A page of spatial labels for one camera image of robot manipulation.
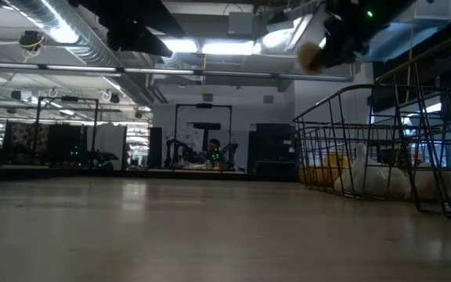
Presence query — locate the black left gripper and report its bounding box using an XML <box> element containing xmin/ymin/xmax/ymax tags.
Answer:
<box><xmin>106</xmin><ymin>19</ymin><xmax>175</xmax><ymax>59</ymax></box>

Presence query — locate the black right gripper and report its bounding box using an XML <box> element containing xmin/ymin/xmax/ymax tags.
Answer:
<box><xmin>319</xmin><ymin>0</ymin><xmax>391</xmax><ymax>71</ymax></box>

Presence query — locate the yellow lemon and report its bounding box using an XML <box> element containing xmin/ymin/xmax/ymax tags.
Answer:
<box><xmin>297</xmin><ymin>41</ymin><xmax>325</xmax><ymax>76</ymax></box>
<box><xmin>298</xmin><ymin>166</ymin><xmax>323</xmax><ymax>186</ymax></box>

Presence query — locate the long grey ceiling pipe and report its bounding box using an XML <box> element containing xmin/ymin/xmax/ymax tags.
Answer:
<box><xmin>0</xmin><ymin>61</ymin><xmax>354</xmax><ymax>83</ymax></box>

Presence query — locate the bright ceiling light panel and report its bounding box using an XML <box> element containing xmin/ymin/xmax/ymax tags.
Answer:
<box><xmin>158</xmin><ymin>37</ymin><xmax>264</xmax><ymax>56</ymax></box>

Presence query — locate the black upright panel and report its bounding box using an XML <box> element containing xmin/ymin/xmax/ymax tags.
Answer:
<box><xmin>148</xmin><ymin>126</ymin><xmax>163</xmax><ymax>169</ymax></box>

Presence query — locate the person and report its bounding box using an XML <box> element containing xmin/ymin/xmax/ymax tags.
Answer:
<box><xmin>207</xmin><ymin>138</ymin><xmax>222</xmax><ymax>157</ymax></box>

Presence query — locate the silver ventilation duct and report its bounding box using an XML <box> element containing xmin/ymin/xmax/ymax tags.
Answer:
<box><xmin>8</xmin><ymin>0</ymin><xmax>168</xmax><ymax>107</ymax></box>

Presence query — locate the black robot station frame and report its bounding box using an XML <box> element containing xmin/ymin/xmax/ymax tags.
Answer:
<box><xmin>33</xmin><ymin>96</ymin><xmax>100</xmax><ymax>165</ymax></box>
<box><xmin>173</xmin><ymin>103</ymin><xmax>233</xmax><ymax>169</ymax></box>

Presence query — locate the black pedestal stand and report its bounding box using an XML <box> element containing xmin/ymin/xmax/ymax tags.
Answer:
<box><xmin>192</xmin><ymin>121</ymin><xmax>222</xmax><ymax>152</ymax></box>

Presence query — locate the black yellow cable reel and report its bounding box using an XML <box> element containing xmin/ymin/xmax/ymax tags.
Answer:
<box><xmin>17</xmin><ymin>30</ymin><xmax>46</xmax><ymax>54</ymax></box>

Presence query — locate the black aluminium table frame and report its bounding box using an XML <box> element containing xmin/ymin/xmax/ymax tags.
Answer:
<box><xmin>0</xmin><ymin>166</ymin><xmax>301</xmax><ymax>183</ymax></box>

